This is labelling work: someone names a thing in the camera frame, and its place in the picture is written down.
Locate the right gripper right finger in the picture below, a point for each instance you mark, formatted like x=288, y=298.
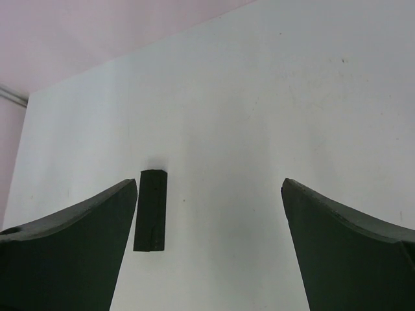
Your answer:
x=348, y=260

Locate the black glasses case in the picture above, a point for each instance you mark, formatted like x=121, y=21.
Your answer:
x=151, y=211

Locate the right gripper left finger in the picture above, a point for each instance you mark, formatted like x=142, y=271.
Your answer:
x=68, y=260

